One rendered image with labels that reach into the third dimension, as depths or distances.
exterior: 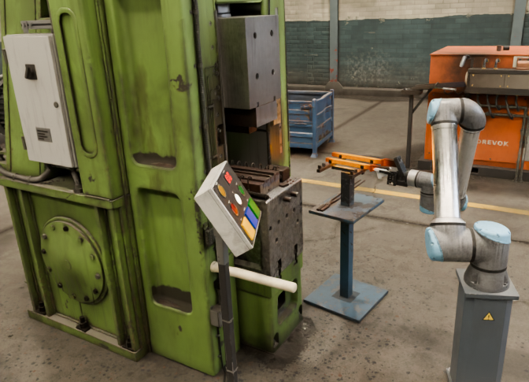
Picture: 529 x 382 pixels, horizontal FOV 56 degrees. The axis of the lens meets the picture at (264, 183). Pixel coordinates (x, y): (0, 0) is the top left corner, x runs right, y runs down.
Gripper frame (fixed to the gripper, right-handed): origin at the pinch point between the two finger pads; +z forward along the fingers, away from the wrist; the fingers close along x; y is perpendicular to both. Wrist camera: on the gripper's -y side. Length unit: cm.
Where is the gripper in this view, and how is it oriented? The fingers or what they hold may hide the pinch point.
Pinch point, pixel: (375, 168)
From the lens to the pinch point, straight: 286.3
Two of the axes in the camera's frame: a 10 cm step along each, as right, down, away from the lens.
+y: 0.4, 9.4, 3.4
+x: 6.3, -2.9, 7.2
